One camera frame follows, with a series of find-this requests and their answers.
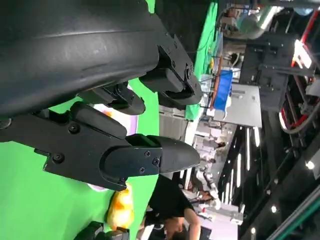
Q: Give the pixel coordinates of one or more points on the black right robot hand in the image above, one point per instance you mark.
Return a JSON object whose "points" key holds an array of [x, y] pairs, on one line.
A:
{"points": [[105, 232]]}

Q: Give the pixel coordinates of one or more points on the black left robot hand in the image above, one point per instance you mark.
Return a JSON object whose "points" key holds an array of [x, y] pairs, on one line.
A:
{"points": [[75, 50]]}

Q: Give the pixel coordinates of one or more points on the orange and white bread roll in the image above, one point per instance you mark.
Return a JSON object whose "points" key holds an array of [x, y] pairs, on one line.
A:
{"points": [[120, 207]]}

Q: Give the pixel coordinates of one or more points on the green table cloth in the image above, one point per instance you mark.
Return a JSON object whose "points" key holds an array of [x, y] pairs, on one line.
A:
{"points": [[50, 200]]}

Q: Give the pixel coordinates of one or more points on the lilac plate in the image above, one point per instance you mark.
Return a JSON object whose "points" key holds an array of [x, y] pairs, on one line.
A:
{"points": [[132, 122]]}

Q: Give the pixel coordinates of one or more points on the green backdrop cloth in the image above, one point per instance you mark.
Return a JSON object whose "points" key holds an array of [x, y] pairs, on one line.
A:
{"points": [[207, 37]]}

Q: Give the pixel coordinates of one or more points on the blue cloth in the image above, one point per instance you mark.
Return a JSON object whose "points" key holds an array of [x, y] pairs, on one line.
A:
{"points": [[223, 90]]}

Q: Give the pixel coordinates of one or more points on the grey cabinet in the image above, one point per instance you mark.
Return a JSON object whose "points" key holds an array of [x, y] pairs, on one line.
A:
{"points": [[242, 107]]}

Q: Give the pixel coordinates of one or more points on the silver duct pipe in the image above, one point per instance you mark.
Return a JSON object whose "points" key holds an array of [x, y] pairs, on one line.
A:
{"points": [[255, 25]]}

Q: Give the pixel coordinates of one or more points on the black machine frame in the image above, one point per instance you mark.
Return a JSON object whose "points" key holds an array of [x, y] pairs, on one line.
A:
{"points": [[270, 70]]}

